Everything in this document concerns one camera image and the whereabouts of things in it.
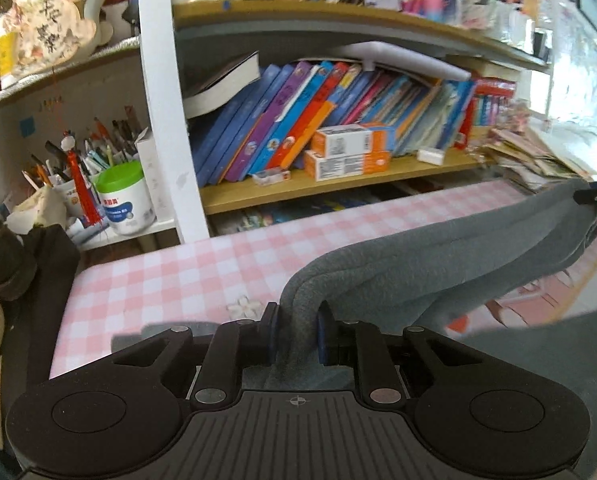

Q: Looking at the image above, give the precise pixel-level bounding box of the grey fleece garment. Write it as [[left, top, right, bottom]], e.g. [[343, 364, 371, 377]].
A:
[[262, 179, 597, 391]]

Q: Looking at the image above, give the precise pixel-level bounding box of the stack of papers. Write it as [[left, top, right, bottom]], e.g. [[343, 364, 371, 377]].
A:
[[480, 127, 594, 192]]

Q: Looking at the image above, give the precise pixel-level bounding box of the wooden bookshelf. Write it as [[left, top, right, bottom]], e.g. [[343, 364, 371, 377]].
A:
[[172, 0, 545, 214]]

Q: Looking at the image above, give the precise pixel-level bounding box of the pink checkered table mat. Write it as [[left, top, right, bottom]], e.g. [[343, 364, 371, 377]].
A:
[[49, 179, 597, 380]]

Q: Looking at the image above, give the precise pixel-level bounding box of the orange white box lower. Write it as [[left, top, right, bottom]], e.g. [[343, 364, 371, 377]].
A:
[[304, 151, 391, 182]]

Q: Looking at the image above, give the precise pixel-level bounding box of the orange white box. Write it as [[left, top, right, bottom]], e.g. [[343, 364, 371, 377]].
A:
[[304, 151, 391, 182], [309, 124, 396, 158]]

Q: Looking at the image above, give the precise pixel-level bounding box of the small white eraser box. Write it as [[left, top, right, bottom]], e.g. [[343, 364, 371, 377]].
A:
[[417, 148, 446, 166]]

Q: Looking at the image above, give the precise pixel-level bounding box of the orange white box upper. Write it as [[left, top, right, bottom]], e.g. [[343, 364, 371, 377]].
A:
[[309, 124, 396, 158]]

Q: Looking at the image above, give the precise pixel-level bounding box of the white green lidded jar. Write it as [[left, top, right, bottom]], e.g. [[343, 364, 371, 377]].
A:
[[94, 160, 156, 236]]

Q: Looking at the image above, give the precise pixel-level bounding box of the row of colourful books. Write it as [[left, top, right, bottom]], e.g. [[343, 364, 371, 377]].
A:
[[184, 53, 519, 186]]

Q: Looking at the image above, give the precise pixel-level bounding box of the red tassel ornament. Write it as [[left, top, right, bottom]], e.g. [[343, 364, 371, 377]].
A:
[[61, 131, 101, 226]]

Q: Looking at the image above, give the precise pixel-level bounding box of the black bag with items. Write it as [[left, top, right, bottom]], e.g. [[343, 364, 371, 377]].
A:
[[0, 219, 83, 411]]

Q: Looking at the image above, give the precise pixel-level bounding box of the white paper roll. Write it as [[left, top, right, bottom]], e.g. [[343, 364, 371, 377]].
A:
[[329, 41, 472, 81]]

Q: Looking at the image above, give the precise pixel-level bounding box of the lucky cat figurine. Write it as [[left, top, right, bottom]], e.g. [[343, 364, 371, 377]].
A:
[[4, 0, 113, 77]]

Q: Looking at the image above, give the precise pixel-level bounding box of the white shelf post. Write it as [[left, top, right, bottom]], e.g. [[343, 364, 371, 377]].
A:
[[138, 0, 210, 244]]

